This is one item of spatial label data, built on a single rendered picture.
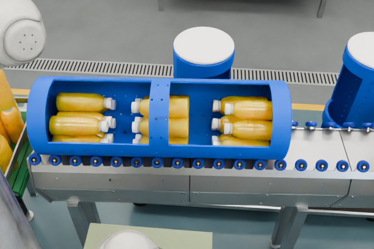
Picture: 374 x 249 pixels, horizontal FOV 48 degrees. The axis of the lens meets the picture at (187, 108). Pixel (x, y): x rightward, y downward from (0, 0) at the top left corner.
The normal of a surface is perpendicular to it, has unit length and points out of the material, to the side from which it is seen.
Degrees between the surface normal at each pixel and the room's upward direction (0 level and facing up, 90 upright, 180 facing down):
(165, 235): 1
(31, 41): 81
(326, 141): 0
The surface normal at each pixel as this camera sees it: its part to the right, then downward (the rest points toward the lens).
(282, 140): -0.02, 0.47
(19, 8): 0.40, -0.66
